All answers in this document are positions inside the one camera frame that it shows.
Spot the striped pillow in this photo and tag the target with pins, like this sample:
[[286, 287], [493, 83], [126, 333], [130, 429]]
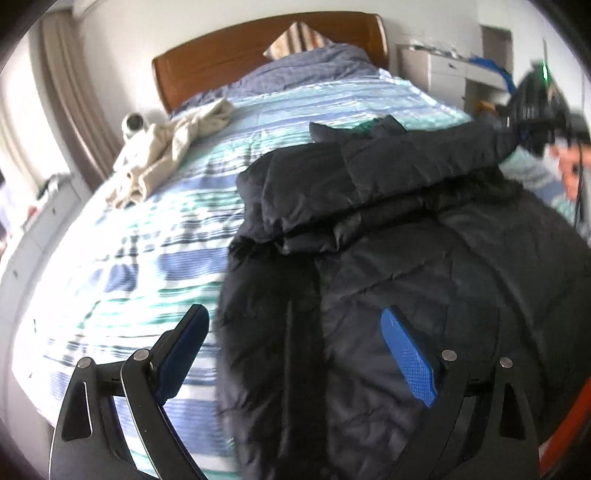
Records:
[[295, 39]]

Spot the dark and white clothes pile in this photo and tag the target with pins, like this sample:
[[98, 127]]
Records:
[[53, 184]]

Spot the wooden stool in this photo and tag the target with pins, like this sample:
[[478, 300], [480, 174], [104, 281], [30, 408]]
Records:
[[487, 106]]

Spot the beige garment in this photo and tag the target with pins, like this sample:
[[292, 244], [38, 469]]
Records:
[[166, 152]]

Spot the black puffer jacket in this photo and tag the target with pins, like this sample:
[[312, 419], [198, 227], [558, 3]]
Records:
[[392, 230]]

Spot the bed with striped sheet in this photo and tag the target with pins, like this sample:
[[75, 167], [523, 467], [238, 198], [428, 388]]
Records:
[[138, 258]]

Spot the person's right hand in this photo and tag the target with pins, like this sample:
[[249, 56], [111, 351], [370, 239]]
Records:
[[570, 166]]

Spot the white desk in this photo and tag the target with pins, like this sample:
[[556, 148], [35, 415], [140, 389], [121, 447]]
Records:
[[443, 69]]

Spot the blue checked duvet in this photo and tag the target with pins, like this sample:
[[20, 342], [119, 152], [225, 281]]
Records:
[[314, 69]]

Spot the wooden headboard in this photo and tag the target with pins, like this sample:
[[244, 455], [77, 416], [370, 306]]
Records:
[[221, 55]]

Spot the brown curtain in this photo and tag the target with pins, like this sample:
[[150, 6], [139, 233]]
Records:
[[78, 106]]

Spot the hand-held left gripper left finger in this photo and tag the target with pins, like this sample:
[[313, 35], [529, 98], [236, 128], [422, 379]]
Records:
[[182, 355]]

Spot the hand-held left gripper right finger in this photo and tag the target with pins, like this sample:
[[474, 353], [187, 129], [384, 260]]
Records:
[[411, 364]]

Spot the white window cabinet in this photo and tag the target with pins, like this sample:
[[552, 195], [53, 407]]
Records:
[[41, 221]]

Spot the blue cloth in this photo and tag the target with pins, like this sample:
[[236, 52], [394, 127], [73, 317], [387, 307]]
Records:
[[501, 71]]

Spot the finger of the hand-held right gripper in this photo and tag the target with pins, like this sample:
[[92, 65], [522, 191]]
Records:
[[508, 122]]

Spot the white desk fan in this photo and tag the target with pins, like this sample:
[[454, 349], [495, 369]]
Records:
[[135, 123]]

